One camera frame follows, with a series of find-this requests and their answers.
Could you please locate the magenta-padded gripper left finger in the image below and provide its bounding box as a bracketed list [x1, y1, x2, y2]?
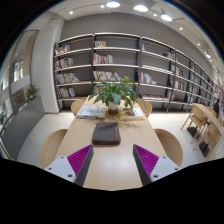
[44, 144, 95, 187]

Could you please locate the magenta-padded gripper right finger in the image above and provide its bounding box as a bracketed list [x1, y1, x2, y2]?
[132, 143, 183, 186]

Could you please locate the zigzag striped brown towel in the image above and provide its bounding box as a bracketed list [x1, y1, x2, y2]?
[91, 121, 122, 146]

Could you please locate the light wooden round-back chair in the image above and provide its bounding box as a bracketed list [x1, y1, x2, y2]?
[153, 128, 184, 168]
[70, 98, 87, 117]
[137, 98, 153, 118]
[39, 128, 69, 169]

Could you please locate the grey low counter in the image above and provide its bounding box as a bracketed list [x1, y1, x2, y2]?
[0, 95, 46, 160]

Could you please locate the wooden slatted chairs group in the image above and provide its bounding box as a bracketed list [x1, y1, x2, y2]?
[179, 102, 224, 158]

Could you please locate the yellow picture book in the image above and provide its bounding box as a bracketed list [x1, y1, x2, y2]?
[118, 107, 145, 121]

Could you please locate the large white book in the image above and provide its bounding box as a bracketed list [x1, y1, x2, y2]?
[75, 105, 108, 120]

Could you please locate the small green floor plant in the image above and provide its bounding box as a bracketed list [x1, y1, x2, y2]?
[25, 84, 40, 101]

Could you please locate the green potted plant white pot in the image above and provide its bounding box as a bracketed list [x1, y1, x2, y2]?
[88, 72, 139, 116]

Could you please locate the dark metal bookshelf unit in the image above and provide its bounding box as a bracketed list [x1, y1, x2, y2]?
[53, 32, 224, 113]

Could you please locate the round ceiling lights group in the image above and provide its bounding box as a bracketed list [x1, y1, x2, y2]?
[68, 0, 214, 61]

